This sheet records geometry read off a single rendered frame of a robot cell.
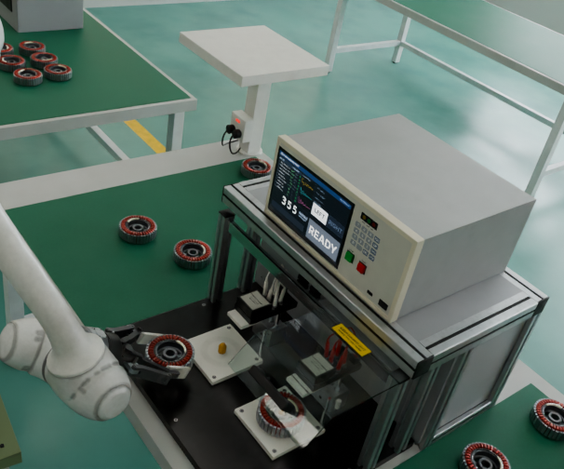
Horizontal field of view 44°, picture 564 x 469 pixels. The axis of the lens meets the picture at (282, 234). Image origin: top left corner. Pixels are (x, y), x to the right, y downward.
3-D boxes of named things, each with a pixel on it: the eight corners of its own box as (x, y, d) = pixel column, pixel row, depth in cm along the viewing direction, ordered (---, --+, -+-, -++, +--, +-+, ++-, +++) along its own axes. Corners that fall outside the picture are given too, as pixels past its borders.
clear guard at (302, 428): (301, 451, 124) (307, 430, 121) (227, 365, 138) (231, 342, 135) (423, 386, 143) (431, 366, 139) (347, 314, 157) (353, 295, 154)
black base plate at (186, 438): (248, 545, 136) (250, 539, 134) (102, 339, 174) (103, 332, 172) (412, 447, 162) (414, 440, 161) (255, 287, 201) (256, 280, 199)
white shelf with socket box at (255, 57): (223, 204, 233) (242, 76, 207) (168, 153, 255) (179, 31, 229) (303, 183, 253) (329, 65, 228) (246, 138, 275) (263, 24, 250)
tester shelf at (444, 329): (412, 380, 135) (419, 363, 132) (221, 201, 175) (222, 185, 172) (542, 312, 160) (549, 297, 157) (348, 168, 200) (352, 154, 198)
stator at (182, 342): (159, 385, 155) (160, 373, 153) (136, 353, 162) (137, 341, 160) (202, 368, 161) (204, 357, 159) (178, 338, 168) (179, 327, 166)
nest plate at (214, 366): (211, 385, 164) (212, 381, 164) (180, 345, 173) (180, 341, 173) (262, 364, 173) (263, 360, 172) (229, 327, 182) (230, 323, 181)
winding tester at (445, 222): (389, 324, 140) (418, 242, 129) (263, 211, 166) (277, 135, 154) (505, 272, 162) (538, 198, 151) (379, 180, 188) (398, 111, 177)
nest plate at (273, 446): (272, 461, 150) (273, 457, 149) (234, 412, 159) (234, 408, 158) (324, 433, 159) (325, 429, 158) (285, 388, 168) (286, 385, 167)
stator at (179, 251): (176, 272, 200) (177, 261, 198) (169, 247, 208) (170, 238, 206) (214, 270, 203) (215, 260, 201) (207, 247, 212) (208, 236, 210)
